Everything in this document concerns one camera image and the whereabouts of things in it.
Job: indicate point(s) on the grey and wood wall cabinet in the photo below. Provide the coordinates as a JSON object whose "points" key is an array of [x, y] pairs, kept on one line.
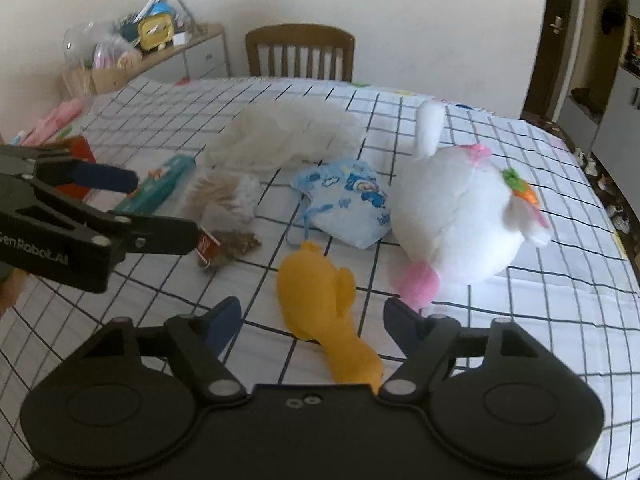
{"points": [[620, 100]]}

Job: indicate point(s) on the black checked white tablecloth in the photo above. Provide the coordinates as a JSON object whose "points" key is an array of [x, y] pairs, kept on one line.
{"points": [[500, 335]]}

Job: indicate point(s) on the white plush rabbit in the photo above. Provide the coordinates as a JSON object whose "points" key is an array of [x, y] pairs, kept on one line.
{"points": [[460, 220]]}

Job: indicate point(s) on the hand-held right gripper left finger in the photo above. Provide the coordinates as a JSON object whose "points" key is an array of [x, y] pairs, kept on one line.
{"points": [[225, 325]]}

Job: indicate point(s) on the brown door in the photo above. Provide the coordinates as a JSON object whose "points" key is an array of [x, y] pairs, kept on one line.
{"points": [[550, 50]]}

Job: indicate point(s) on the bag of cotton swabs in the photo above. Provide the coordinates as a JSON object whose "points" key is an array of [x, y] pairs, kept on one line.
{"points": [[220, 192]]}

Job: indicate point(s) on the red tin box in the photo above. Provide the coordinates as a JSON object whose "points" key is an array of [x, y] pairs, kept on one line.
{"points": [[82, 150]]}

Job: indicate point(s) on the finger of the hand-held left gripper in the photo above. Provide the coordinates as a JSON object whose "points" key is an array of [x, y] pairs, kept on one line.
{"points": [[110, 178], [160, 236]]}

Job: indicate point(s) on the white mesh cloth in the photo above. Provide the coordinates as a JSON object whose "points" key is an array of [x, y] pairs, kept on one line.
{"points": [[285, 132]]}

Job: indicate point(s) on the black hanging bag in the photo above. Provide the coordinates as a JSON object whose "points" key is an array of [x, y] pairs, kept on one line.
{"points": [[612, 15]]}

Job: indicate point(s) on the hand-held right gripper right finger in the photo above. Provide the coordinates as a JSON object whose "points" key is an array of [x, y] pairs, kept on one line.
{"points": [[400, 320]]}

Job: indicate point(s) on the wooden side cabinet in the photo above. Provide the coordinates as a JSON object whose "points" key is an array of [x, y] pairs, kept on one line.
{"points": [[200, 57]]}

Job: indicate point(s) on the small white box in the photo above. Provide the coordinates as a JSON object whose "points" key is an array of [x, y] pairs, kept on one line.
{"points": [[180, 39]]}

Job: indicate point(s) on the yellow tissue box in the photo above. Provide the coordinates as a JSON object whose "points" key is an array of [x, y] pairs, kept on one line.
{"points": [[155, 32]]}

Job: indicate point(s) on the pink packet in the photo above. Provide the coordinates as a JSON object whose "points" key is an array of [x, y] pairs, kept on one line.
{"points": [[55, 120]]}

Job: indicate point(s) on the yellow plush duck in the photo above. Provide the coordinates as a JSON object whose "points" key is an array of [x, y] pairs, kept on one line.
{"points": [[320, 300]]}

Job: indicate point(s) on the brown wooden chair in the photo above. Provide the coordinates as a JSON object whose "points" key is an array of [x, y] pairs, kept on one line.
{"points": [[300, 37]]}

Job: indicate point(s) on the clear plastic bag of sweets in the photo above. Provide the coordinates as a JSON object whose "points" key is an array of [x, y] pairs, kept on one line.
{"points": [[115, 55]]}

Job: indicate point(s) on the thin black stick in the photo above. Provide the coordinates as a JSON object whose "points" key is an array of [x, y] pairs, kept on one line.
{"points": [[185, 12]]}

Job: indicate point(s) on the cardboard box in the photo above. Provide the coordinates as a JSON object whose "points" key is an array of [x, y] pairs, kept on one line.
{"points": [[110, 80]]}

